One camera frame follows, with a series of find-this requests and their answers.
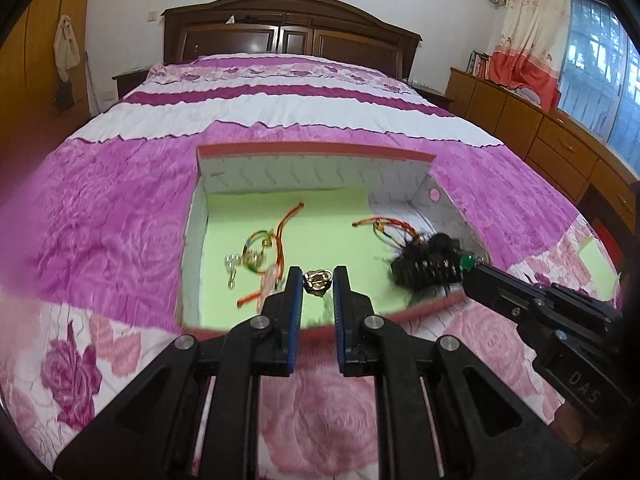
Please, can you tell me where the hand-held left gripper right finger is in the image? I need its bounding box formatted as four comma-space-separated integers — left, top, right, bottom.
332, 265, 588, 480

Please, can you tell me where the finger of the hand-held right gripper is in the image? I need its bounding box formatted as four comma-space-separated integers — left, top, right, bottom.
462, 272, 538, 331
472, 264, 551, 301

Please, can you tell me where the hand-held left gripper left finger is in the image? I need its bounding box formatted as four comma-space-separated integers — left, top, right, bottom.
52, 266, 305, 480

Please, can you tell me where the gold pearl brooch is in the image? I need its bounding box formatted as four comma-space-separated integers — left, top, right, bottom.
303, 270, 334, 299

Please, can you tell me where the pink flower hair ornament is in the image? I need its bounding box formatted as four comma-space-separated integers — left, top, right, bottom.
260, 267, 284, 297

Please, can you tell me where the black feather hair clip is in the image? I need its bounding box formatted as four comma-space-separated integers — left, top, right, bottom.
377, 232, 468, 307

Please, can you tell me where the metal dangle earring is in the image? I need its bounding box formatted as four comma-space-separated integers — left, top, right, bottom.
222, 252, 241, 289

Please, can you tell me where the pink cardboard box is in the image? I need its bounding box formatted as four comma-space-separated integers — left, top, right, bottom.
175, 142, 493, 343

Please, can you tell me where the green paper sheet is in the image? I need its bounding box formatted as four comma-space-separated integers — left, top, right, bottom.
577, 235, 621, 299

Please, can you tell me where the green paper box lining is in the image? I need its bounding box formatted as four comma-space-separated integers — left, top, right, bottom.
192, 186, 436, 328

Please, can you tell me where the wooden side cabinet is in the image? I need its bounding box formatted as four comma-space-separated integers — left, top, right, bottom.
445, 66, 640, 217

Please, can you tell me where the pink floral bedspread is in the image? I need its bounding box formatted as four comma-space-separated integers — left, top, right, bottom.
0, 52, 640, 480

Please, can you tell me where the row of books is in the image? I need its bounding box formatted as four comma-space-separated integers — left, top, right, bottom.
466, 50, 494, 79

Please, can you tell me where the window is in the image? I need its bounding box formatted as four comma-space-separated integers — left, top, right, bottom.
557, 0, 640, 172

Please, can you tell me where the red and white curtain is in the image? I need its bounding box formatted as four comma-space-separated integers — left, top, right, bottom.
487, 0, 574, 112

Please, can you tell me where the dark wooden headboard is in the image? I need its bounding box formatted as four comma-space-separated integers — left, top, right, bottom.
161, 0, 423, 84

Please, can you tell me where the dark hanging bag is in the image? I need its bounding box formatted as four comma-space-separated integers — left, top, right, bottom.
54, 80, 76, 112

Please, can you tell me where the beige hanging cloth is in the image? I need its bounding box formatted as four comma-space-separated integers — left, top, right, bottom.
53, 14, 81, 84

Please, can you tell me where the yellow wooden wardrobe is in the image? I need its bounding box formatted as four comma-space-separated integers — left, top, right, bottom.
0, 0, 97, 128

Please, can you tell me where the red string bracelet colourful loop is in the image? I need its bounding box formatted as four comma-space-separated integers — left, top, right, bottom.
235, 202, 306, 308

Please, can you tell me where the red string bracelet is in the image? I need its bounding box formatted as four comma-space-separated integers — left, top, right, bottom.
351, 215, 426, 252

